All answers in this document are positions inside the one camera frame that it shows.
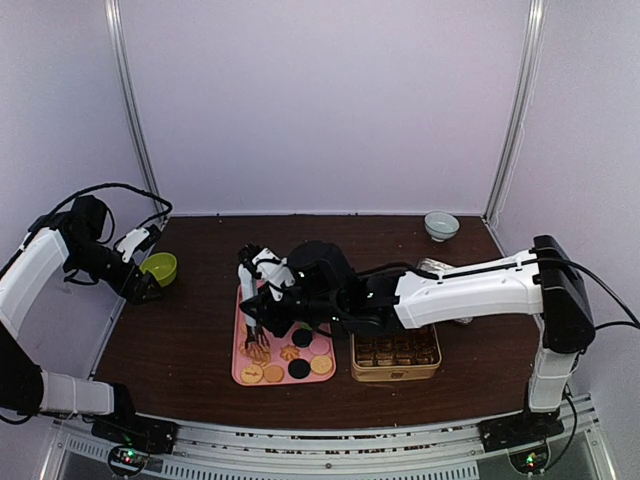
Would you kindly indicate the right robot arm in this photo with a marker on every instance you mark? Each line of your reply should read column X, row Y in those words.
column 315, row 284

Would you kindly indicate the silver tin lid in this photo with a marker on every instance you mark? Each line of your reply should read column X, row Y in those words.
column 432, row 265

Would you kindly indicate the star butter cookie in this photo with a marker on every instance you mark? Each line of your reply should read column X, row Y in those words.
column 289, row 353

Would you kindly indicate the gold cookie tin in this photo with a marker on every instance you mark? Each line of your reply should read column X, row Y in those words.
column 401, row 356

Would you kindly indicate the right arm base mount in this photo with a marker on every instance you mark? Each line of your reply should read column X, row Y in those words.
column 525, row 437

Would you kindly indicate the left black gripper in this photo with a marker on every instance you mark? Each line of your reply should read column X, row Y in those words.
column 133, row 295

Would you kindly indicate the pink sandwich cookie lower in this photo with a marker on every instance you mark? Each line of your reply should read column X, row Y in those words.
column 320, row 346

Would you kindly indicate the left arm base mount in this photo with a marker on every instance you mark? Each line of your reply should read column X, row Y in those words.
column 135, row 444

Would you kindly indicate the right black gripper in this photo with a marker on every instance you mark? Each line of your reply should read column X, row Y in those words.
column 267, row 315

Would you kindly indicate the biscuit with pink stick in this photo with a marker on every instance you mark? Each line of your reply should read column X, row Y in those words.
column 252, row 374

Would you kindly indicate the pale ceramic bowl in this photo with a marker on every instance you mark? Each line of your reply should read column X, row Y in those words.
column 441, row 226

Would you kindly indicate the black sandwich cookie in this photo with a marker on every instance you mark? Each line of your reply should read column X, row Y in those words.
column 302, row 338
column 299, row 369

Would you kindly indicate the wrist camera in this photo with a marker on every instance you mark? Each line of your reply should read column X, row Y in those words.
column 259, row 266
column 138, row 239

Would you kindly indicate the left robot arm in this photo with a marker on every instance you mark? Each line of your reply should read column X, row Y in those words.
column 56, row 291

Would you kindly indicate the metal serving tongs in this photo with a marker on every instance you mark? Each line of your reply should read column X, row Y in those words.
column 256, row 345

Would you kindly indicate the plain round cookie bottom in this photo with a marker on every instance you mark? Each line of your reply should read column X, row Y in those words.
column 273, row 373

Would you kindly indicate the pink plastic tray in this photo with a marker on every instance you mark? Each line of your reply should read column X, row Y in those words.
column 240, row 360

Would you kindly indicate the beige round biscuit corner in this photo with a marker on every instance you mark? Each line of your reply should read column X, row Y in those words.
column 321, row 365

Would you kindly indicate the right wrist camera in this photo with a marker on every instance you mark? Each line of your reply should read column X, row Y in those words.
column 259, row 266

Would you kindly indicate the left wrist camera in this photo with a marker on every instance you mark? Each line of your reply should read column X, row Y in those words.
column 138, row 239

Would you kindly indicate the aluminium frame post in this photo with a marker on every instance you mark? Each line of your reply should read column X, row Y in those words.
column 133, row 119
column 522, row 97

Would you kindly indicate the black sandwich cookie lower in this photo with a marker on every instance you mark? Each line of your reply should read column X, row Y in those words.
column 299, row 369

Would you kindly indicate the black sandwich cookie upper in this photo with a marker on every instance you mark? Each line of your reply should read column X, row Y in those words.
column 302, row 338

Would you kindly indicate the right aluminium frame post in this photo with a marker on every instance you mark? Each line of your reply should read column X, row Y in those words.
column 522, row 97

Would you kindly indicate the left aluminium frame post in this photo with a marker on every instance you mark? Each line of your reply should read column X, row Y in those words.
column 133, row 119

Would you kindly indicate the green plastic bowl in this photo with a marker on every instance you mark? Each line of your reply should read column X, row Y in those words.
column 162, row 266

